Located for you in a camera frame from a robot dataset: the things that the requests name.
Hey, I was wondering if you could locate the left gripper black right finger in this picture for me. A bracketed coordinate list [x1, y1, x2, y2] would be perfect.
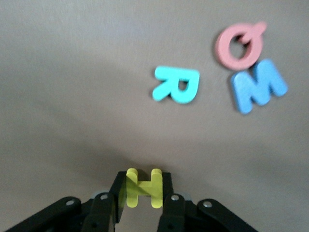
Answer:
[156, 172, 256, 232]

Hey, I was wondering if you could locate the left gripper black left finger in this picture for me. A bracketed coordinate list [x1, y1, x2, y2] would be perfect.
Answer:
[4, 171, 127, 232]

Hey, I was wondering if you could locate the yellow foam capital H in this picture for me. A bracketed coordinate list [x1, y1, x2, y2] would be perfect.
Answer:
[125, 168, 164, 209]

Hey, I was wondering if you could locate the blue foam capital M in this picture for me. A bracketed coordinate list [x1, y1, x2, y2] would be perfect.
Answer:
[229, 58, 289, 115]

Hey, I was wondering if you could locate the cyan foam capital R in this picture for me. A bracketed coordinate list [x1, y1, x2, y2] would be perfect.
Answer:
[152, 65, 201, 105]

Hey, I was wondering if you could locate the red foam capital Q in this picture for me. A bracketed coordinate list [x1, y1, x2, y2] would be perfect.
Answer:
[215, 21, 268, 71]

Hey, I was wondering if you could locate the brown table cover sheet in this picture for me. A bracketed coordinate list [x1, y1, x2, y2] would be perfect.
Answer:
[0, 0, 309, 232]

